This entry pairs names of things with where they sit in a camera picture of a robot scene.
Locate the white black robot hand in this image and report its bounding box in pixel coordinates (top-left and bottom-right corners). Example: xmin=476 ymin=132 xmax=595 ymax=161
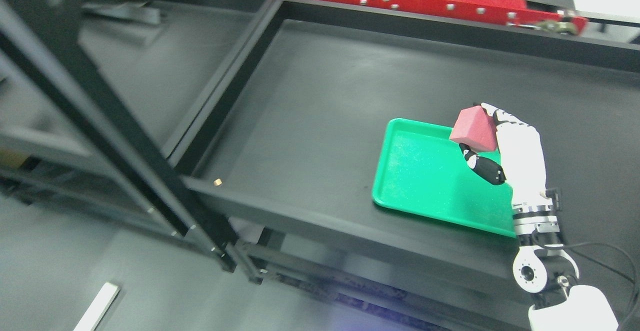
xmin=458 ymin=102 xmax=551 ymax=210

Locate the pink foam block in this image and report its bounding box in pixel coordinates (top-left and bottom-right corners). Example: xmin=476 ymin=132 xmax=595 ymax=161
xmin=449 ymin=105 xmax=498 ymax=153

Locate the green plastic tray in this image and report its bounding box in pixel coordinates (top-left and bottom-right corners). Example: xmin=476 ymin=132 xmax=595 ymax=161
xmin=372 ymin=117 xmax=515 ymax=238

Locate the black metal shelf right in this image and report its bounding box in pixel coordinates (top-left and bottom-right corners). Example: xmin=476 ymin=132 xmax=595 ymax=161
xmin=170 ymin=0 xmax=639 ymax=330

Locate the black metal shelf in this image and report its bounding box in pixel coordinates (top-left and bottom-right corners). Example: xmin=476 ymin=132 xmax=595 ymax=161
xmin=0 ymin=0 xmax=276 ymax=274
xmin=170 ymin=0 xmax=639 ymax=330

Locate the black metal shelf left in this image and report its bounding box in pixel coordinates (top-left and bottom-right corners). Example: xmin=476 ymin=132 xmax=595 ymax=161
xmin=0 ymin=0 xmax=276 ymax=274

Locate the white table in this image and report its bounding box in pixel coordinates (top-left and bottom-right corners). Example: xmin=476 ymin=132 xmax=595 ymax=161
xmin=73 ymin=282 xmax=121 ymax=331

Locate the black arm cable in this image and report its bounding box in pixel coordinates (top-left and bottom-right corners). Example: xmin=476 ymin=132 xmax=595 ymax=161
xmin=547 ymin=187 xmax=640 ymax=331

